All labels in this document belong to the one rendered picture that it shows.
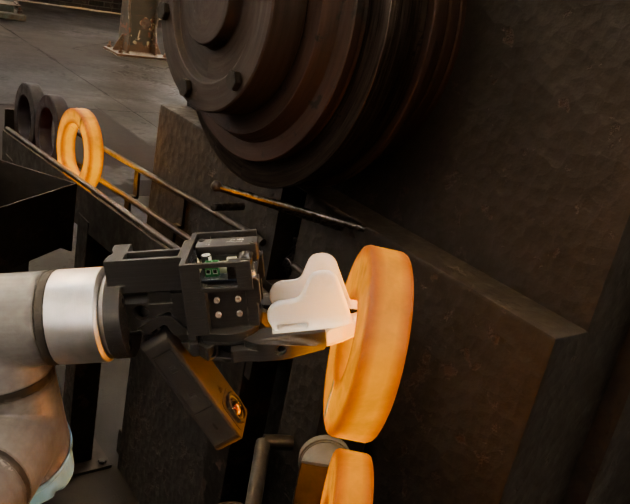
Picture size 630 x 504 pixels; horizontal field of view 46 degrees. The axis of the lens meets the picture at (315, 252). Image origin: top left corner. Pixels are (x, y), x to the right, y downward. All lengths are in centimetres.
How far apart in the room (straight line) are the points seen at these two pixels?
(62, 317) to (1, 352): 6
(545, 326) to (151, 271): 43
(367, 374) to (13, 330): 26
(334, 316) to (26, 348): 23
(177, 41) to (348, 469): 62
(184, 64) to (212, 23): 10
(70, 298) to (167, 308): 7
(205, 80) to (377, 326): 53
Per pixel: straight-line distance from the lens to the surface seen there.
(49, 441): 65
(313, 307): 56
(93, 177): 167
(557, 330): 82
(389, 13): 82
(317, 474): 77
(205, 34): 96
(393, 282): 54
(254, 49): 87
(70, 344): 59
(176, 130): 144
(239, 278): 54
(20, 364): 62
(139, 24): 807
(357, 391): 53
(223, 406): 62
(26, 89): 205
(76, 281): 59
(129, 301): 59
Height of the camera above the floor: 117
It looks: 21 degrees down
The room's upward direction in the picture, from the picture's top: 12 degrees clockwise
